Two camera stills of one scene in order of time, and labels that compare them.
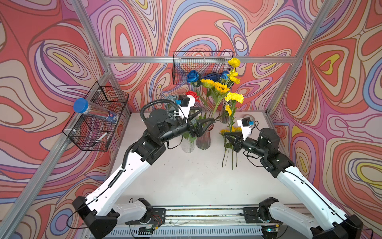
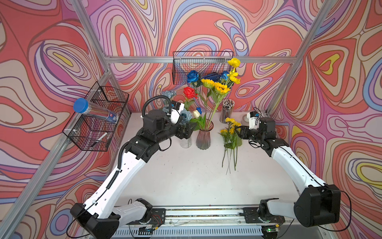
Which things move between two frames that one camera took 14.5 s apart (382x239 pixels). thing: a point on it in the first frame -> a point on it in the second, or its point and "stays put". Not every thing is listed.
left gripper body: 193,131 -> 176,131
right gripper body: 239,144 -> 247,134
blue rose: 192,76 stays put
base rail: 195,222 stays put
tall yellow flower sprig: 233,75 stays put
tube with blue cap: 81,105 stays put
